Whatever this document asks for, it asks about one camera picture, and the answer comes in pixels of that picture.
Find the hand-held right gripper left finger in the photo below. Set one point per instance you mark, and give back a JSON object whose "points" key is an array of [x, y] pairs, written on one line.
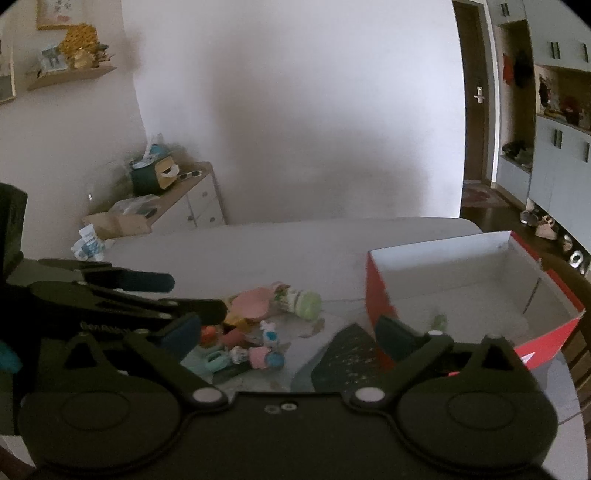
{"points": [[182, 334]]}

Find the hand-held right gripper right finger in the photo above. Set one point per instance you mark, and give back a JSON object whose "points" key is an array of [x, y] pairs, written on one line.
{"points": [[392, 334]]}

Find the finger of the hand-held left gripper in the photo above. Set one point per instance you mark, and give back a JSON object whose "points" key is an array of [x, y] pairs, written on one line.
{"points": [[147, 281], [194, 310]]}

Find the red cardboard box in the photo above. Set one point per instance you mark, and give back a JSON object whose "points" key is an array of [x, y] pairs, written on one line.
{"points": [[461, 286]]}

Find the orange toy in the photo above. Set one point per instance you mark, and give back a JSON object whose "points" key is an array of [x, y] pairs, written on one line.
{"points": [[208, 333]]}

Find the small green toy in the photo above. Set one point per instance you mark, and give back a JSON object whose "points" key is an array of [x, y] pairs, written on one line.
{"points": [[438, 321]]}

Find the dark patterned placemat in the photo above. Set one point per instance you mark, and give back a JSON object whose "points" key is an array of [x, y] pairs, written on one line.
{"points": [[346, 360]]}

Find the pink round lid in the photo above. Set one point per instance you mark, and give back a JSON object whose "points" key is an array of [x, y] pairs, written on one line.
{"points": [[253, 302]]}

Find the brown cardboard box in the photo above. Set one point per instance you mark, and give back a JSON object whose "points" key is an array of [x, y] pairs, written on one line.
{"points": [[117, 226]]}

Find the blue white tissue pack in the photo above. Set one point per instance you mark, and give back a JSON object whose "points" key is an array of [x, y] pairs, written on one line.
{"points": [[90, 244]]}

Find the clear plastic bag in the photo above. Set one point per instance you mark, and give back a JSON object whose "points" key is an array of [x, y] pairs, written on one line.
{"points": [[134, 205]]}

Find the small white blue figure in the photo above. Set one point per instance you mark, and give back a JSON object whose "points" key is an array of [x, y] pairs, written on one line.
{"points": [[269, 333]]}

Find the pink and blue toy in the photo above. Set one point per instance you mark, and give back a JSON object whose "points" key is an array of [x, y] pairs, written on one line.
{"points": [[265, 357]]}

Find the white drawer cabinet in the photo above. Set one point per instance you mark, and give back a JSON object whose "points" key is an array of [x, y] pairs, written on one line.
{"points": [[198, 198]]}

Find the green capped bottle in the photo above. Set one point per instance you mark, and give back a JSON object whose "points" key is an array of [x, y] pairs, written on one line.
{"points": [[300, 302]]}

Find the green tissue box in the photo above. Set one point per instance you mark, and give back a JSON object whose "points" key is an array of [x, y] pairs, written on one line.
{"points": [[150, 175]]}

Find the white sunglasses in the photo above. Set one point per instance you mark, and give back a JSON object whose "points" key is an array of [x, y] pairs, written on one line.
{"points": [[189, 175]]}

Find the patterned door rug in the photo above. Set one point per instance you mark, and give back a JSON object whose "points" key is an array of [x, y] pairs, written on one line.
{"points": [[480, 194]]}

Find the grey shoe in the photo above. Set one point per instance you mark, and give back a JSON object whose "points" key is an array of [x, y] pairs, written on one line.
{"points": [[528, 217]]}

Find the wooden chair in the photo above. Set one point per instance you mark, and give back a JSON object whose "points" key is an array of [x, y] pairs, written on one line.
{"points": [[575, 323]]}

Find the beige shoe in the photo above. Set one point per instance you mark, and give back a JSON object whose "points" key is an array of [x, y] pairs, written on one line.
{"points": [[547, 228]]}

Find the black white shoe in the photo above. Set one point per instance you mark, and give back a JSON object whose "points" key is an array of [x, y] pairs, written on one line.
{"points": [[575, 258]]}

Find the small blue photo card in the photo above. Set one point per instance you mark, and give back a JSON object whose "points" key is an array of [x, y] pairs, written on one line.
{"points": [[51, 57]]}

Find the dark wooden door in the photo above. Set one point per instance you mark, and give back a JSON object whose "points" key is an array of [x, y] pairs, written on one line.
{"points": [[471, 92]]}

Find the red hanging cloth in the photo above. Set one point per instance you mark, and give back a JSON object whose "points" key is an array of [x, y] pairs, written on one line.
{"points": [[508, 69]]}

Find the wooden wall shelf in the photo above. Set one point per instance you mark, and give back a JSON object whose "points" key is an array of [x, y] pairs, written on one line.
{"points": [[69, 76]]}

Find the grey blue wall cabinet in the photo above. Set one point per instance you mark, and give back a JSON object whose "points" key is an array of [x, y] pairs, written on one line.
{"points": [[545, 138]]}

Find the framed wall picture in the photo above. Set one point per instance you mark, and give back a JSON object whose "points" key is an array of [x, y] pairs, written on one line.
{"points": [[57, 14]]}

